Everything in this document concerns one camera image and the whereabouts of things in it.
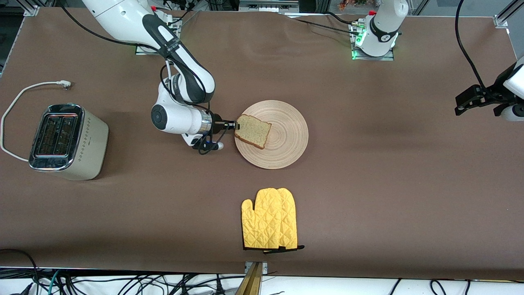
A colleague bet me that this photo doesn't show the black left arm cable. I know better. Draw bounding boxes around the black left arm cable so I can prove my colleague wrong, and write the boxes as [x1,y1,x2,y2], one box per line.
[454,0,490,90]

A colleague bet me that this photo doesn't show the round light wooden plate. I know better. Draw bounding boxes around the round light wooden plate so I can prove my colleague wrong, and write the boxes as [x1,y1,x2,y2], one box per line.
[235,100,309,170]

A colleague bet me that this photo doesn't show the golden metal profile bar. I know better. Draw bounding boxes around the golden metal profile bar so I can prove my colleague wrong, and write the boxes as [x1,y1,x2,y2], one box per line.
[235,262,263,295]

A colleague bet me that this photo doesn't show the bread slice with brown crust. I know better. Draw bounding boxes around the bread slice with brown crust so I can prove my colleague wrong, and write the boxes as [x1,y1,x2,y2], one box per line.
[235,115,272,150]

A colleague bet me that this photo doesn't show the teal cable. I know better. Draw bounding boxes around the teal cable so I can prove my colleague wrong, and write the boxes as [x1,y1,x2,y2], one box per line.
[48,270,61,295]

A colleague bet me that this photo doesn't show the thin black cable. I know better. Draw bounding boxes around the thin black cable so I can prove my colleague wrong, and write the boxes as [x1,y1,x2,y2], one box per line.
[293,18,365,33]
[325,11,361,26]

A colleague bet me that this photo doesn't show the silver metal bracket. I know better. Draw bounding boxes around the silver metal bracket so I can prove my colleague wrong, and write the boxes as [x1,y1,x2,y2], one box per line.
[245,261,269,274]

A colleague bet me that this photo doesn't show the white toaster power cable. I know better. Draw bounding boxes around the white toaster power cable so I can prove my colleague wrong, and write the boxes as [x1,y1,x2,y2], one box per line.
[0,80,72,162]

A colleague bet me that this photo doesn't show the grey metal box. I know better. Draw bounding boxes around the grey metal box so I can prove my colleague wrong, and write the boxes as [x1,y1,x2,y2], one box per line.
[239,0,300,13]

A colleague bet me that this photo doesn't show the cream and chrome toaster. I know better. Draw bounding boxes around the cream and chrome toaster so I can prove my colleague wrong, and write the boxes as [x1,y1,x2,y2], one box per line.
[29,104,109,181]

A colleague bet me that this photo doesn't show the looped black cable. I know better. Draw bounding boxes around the looped black cable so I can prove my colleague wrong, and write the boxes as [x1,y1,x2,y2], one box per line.
[0,248,39,295]

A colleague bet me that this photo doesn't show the yellow quilted oven mitt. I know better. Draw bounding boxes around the yellow quilted oven mitt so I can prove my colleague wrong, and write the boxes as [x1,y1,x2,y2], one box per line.
[276,188,305,254]
[241,188,287,250]

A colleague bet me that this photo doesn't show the brown table cover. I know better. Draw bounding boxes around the brown table cover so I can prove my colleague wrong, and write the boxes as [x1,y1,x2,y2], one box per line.
[0,6,524,281]

